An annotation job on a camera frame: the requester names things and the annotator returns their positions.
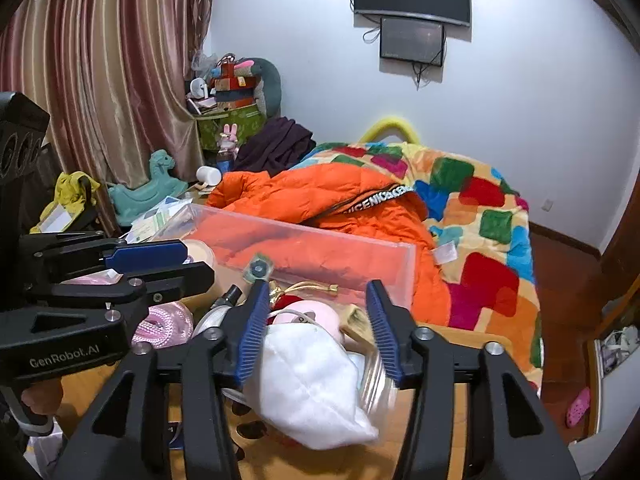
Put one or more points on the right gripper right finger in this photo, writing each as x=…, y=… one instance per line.
x=509, y=433

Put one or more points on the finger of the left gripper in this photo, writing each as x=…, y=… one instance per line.
x=80, y=253
x=150, y=284

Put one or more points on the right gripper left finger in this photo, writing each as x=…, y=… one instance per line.
x=124, y=433

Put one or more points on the pink knitted cloth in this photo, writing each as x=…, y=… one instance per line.
x=167, y=325

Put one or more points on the green glass bottle black cap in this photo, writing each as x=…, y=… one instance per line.
x=212, y=316

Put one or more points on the red velvet pouch gold ribbon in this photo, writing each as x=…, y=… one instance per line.
x=283, y=295

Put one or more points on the pink round piggy container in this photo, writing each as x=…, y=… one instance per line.
x=303, y=311

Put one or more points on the white drawstring cloth bag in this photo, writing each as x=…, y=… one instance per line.
x=316, y=391

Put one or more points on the cream jar purple label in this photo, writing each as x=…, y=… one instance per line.
x=199, y=251

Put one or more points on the person left hand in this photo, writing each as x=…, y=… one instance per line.
x=44, y=398

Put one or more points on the yellow cloth on chair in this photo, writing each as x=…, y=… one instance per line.
x=73, y=194

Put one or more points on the pile of papers and books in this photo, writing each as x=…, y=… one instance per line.
x=152, y=221

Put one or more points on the pink croc shoe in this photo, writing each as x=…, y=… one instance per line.
x=578, y=408

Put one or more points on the teal rocking horse toy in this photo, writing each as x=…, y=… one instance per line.
x=129, y=203

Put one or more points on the white cup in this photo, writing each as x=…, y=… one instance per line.
x=208, y=175

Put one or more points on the green patterned storage box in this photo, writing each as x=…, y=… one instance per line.
x=248, y=120

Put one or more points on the pink bunny figurine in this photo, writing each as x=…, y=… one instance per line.
x=228, y=147

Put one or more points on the clear plastic storage box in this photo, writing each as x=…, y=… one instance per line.
x=295, y=254

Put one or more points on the colourful patchwork blanket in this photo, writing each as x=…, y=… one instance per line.
x=480, y=228

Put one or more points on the striped pink curtain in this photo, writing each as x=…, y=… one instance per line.
x=111, y=75

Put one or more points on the dark purple garment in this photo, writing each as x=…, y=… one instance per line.
x=279, y=145

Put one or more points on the orange puffer jacket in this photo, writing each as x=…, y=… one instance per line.
x=348, y=199

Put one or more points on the grey stuffed toy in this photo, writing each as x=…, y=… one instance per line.
x=268, y=91

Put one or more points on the yellow foam headboard arch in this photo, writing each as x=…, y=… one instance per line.
x=391, y=124

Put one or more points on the small wall monitor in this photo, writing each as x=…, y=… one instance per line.
x=412, y=40

